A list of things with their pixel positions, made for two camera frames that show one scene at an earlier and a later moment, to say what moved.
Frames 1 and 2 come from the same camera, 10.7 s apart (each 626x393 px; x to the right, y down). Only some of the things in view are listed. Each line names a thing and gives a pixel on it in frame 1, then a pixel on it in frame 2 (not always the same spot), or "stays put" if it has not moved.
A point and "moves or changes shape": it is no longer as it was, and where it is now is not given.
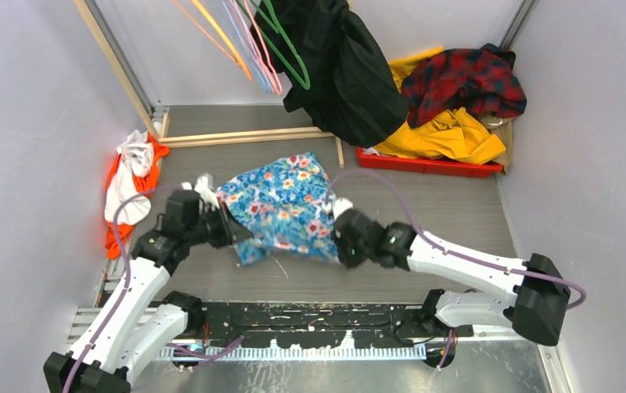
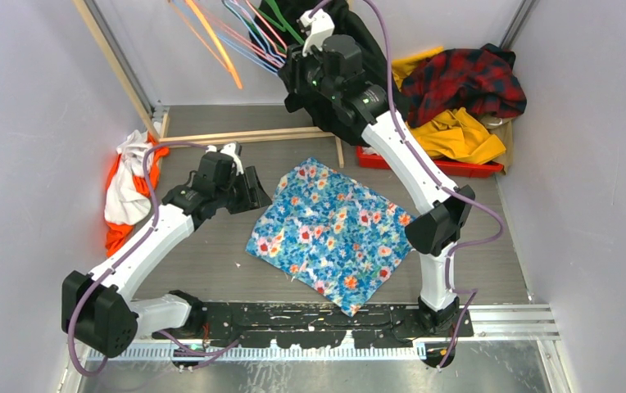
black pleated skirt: x=331 y=65 stays put
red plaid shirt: x=477 y=79 stays put
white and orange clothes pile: x=135 y=169 stays put
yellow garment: x=450 y=135 stays put
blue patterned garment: x=283 y=204 moves or changes shape
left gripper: x=227 y=234 -> x=254 y=197
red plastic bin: x=450 y=167 stays put
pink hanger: x=256 y=40 -> x=246 y=44
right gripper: x=348 y=261 -> x=291 y=74
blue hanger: x=241 y=33 moves or changes shape
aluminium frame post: x=129 y=71 stays put
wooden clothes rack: x=161 y=131 stays put
